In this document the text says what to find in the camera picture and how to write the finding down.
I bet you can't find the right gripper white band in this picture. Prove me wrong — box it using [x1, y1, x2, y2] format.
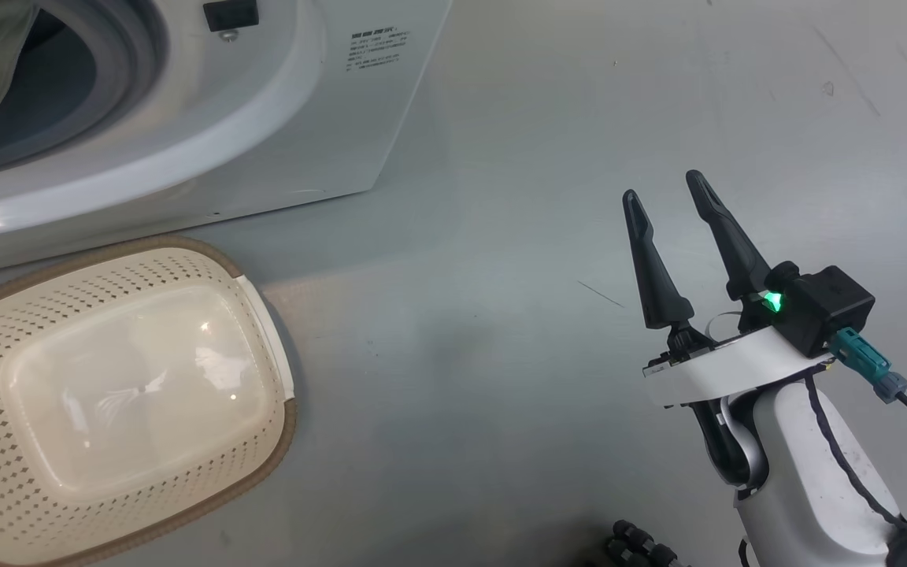
[622, 169, 836, 487]

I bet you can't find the white front-load washing machine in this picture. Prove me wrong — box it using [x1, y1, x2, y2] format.
[0, 0, 454, 278]

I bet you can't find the cream perforated laundry basket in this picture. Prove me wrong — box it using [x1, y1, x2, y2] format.
[0, 235, 298, 567]

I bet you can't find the right camera cable teal plug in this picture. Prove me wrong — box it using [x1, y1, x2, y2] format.
[827, 327, 907, 442]

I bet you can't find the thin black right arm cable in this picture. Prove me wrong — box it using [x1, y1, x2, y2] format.
[804, 374, 907, 536]

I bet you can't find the black corrugated hose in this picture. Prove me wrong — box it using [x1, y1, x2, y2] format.
[603, 518, 687, 567]

